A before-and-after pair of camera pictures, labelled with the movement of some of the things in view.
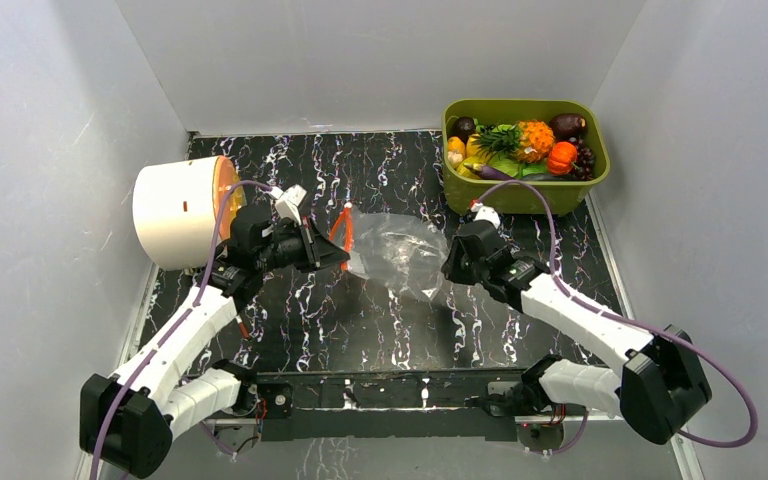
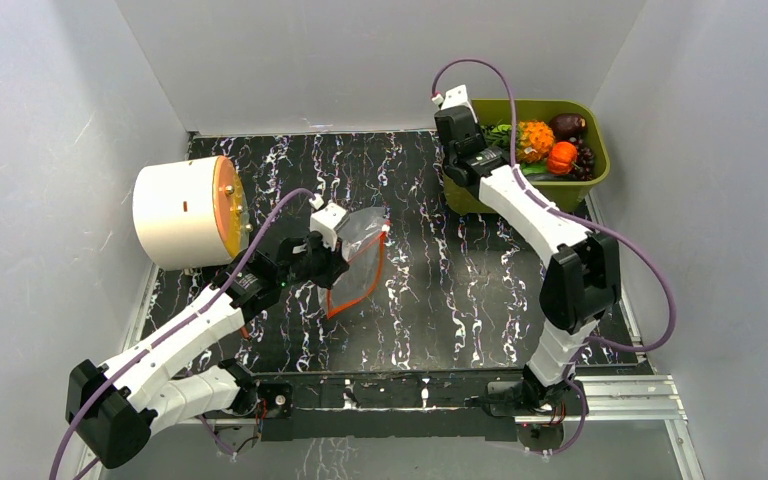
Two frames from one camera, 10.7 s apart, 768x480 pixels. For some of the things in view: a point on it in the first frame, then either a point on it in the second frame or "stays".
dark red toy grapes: x=585 y=164 stays
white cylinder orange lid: x=177 y=208 stays
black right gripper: x=455 y=263 -> x=461 y=147
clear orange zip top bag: x=405 y=253 -> x=360 y=242
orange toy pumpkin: x=561 y=157 stays
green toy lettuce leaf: x=533 y=168 stays
